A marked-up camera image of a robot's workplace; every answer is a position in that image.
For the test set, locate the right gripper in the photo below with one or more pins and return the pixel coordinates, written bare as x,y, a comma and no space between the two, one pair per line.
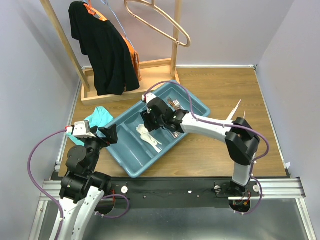
146,117

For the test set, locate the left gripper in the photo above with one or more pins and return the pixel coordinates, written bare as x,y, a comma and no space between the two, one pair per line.
111,133

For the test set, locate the large white ceramic spoon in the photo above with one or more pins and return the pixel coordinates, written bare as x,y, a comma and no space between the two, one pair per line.
144,131

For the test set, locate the small white spoon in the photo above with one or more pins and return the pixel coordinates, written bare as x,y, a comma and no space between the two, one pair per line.
158,150

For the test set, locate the copper fork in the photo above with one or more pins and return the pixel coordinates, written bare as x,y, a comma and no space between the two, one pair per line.
170,102

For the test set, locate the silver knife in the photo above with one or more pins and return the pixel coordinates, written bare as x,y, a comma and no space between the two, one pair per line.
175,134

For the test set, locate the silver fork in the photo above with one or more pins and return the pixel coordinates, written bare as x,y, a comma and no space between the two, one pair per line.
178,105

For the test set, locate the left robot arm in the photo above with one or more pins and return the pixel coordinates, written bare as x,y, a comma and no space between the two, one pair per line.
81,179

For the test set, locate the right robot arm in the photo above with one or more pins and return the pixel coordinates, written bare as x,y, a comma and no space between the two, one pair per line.
242,144

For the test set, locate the teal folded t-shirt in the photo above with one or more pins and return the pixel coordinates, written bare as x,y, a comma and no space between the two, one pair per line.
99,118

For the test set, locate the blue-grey plastic cutlery tray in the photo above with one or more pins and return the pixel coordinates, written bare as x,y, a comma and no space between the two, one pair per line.
135,155

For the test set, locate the wooden clothes rack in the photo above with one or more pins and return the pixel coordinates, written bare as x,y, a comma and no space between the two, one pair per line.
153,71

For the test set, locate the black t-shirt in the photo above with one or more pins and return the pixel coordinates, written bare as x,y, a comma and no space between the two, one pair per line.
103,44

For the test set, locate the orange garment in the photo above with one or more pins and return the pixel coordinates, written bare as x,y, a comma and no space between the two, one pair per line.
133,55

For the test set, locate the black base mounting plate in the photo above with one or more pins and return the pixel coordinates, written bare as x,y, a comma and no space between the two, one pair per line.
173,192

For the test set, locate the orange plastic hanger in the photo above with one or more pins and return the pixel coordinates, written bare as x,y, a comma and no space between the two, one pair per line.
92,11

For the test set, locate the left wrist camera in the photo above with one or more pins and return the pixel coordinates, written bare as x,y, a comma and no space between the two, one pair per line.
80,129

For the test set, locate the blue wire hanger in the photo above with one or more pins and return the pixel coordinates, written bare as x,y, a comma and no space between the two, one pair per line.
106,2

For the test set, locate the aluminium frame rail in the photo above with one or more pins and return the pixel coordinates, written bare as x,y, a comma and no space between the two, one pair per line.
116,197

